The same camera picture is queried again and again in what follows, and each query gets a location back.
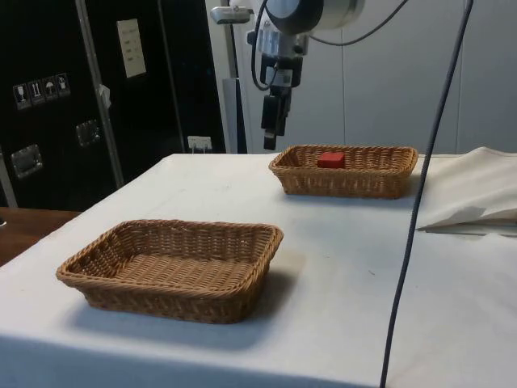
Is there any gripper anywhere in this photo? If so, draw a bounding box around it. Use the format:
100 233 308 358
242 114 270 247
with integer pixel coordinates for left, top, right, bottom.
260 56 305 150

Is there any red cube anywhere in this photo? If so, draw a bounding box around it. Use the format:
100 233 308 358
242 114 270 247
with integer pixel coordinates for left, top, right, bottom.
317 152 346 170

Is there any wicker basket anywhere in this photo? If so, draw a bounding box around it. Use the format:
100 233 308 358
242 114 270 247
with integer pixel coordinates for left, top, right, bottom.
55 219 285 325
268 144 419 200

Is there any pale locker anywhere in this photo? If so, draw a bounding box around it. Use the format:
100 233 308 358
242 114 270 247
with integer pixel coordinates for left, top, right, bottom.
224 0 344 154

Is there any black cabinet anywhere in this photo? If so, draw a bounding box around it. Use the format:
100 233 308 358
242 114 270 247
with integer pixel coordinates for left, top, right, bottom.
0 0 226 213

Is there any black cable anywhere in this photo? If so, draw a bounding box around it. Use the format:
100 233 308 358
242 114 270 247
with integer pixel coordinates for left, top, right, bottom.
309 0 410 46
250 0 271 91
379 0 474 388

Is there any silver bar-shaped camera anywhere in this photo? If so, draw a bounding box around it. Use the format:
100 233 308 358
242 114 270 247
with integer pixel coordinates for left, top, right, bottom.
209 5 254 25

